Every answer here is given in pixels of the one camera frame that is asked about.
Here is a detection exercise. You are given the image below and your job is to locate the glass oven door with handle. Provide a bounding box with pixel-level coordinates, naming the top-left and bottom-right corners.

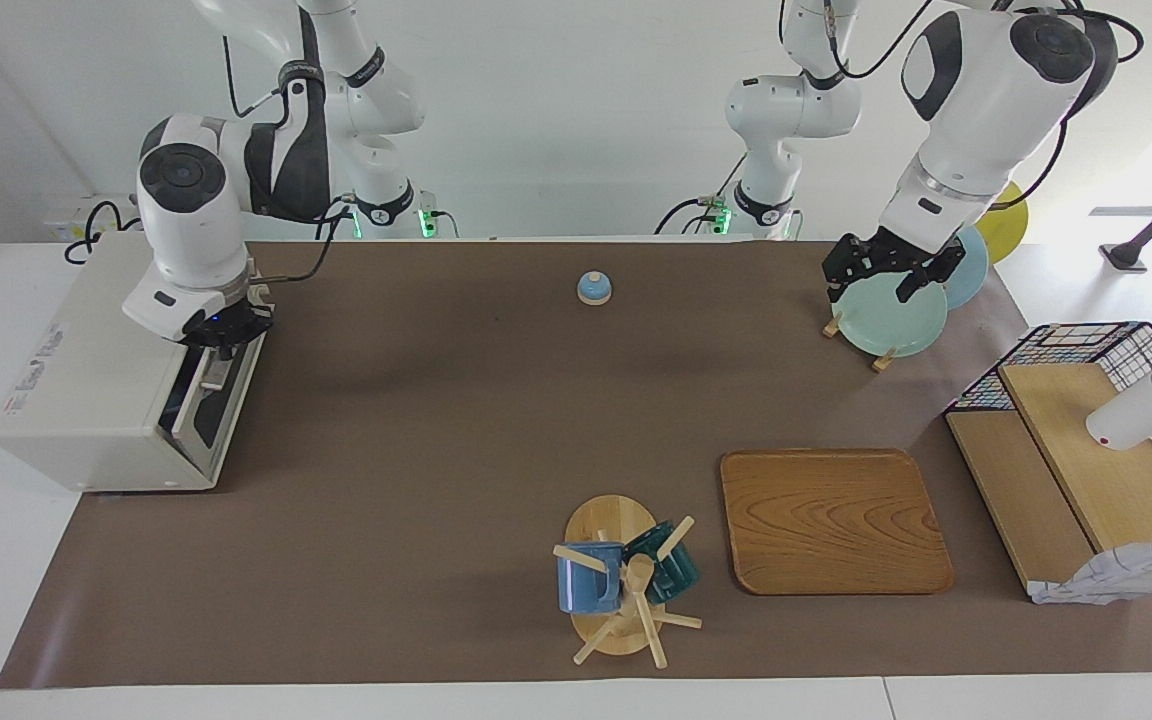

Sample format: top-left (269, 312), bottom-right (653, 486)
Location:
top-left (158, 330), bottom-right (267, 481)

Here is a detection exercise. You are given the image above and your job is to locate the beige toaster oven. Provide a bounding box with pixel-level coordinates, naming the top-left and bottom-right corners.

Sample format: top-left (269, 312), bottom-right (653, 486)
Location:
top-left (0, 232), bottom-right (272, 493)

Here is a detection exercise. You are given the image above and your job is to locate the pale green racked plate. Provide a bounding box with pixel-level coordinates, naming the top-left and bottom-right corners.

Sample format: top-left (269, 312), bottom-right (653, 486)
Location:
top-left (836, 268), bottom-right (949, 358)

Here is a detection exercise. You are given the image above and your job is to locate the light blue racked plate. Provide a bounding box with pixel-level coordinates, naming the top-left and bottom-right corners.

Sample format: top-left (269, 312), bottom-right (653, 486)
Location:
top-left (941, 225), bottom-right (990, 311)

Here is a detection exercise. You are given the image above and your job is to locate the wooden plate rack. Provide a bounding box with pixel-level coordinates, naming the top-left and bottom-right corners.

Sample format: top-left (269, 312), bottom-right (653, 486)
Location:
top-left (822, 312), bottom-right (899, 374)

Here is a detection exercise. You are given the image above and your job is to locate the yellow racked plate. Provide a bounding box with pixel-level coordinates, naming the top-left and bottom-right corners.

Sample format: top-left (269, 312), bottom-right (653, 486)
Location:
top-left (988, 182), bottom-right (1030, 265)

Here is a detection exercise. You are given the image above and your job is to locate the brown table mat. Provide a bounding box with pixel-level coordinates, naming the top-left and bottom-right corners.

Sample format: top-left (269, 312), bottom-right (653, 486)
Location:
top-left (0, 240), bottom-right (1152, 691)

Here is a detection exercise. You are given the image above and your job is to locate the brown wooden tray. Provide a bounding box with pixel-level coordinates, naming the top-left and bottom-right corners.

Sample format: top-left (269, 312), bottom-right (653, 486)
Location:
top-left (719, 448), bottom-right (955, 597)

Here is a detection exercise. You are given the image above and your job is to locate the wooden stepped shelf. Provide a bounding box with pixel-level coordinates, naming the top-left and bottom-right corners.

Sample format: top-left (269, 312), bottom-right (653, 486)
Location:
top-left (944, 362), bottom-right (1152, 601)

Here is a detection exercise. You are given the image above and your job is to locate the wooden mug tree stand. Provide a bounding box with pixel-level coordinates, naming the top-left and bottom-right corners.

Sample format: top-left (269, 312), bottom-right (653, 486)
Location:
top-left (552, 494), bottom-right (704, 669)

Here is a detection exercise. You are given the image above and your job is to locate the dark green ceramic mug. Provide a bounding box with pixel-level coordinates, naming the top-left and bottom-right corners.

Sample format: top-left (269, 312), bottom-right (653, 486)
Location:
top-left (622, 521), bottom-right (701, 604)

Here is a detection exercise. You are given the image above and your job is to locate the blue ceramic mug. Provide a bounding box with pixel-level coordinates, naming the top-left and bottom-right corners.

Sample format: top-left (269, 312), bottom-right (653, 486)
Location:
top-left (557, 541), bottom-right (627, 615)

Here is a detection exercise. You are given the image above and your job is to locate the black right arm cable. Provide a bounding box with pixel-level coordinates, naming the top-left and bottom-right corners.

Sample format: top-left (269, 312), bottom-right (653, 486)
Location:
top-left (222, 35), bottom-right (355, 288)

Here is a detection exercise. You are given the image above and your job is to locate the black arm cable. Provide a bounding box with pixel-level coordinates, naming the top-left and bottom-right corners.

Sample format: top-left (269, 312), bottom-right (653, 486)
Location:
top-left (222, 35), bottom-right (355, 288)
top-left (821, 0), bottom-right (1147, 213)

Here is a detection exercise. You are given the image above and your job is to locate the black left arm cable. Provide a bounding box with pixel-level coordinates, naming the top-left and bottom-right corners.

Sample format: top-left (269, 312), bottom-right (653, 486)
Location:
top-left (821, 0), bottom-right (1147, 213)

